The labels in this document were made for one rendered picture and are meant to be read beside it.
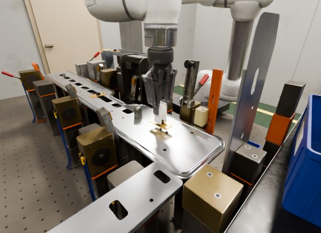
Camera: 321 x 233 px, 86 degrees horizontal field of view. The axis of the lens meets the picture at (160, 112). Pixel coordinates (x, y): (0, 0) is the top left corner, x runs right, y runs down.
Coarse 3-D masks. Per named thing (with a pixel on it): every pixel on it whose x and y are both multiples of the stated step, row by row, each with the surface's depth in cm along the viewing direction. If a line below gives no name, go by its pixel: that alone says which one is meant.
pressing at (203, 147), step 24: (72, 72) 134; (120, 120) 66; (144, 120) 66; (168, 120) 66; (144, 144) 53; (168, 144) 53; (192, 144) 53; (216, 144) 53; (168, 168) 44; (192, 168) 44
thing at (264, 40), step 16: (272, 16) 27; (256, 32) 25; (272, 32) 30; (256, 48) 27; (272, 48) 33; (256, 64) 29; (240, 96) 29; (256, 96) 35; (240, 112) 32; (256, 112) 39; (240, 128) 35; (240, 144) 39; (224, 160) 36
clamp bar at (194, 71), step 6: (186, 60) 59; (192, 60) 61; (186, 66) 59; (192, 66) 61; (198, 66) 61; (186, 72) 63; (192, 72) 62; (186, 78) 63; (192, 78) 61; (186, 84) 64; (192, 84) 62; (186, 90) 65; (192, 90) 63; (186, 96) 67; (192, 96) 64
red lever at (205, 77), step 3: (204, 75) 69; (207, 75) 69; (204, 78) 69; (207, 78) 69; (201, 81) 68; (204, 81) 68; (198, 84) 68; (201, 84) 68; (195, 87) 68; (198, 87) 67; (195, 90) 67; (198, 90) 68; (195, 93) 67; (186, 99) 66; (186, 102) 65
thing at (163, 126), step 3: (150, 120) 61; (153, 120) 61; (162, 120) 59; (153, 123) 59; (156, 123) 59; (162, 123) 59; (165, 123) 59; (168, 123) 59; (159, 126) 57; (162, 126) 57; (165, 126) 58; (168, 126) 57; (171, 126) 57; (165, 129) 56
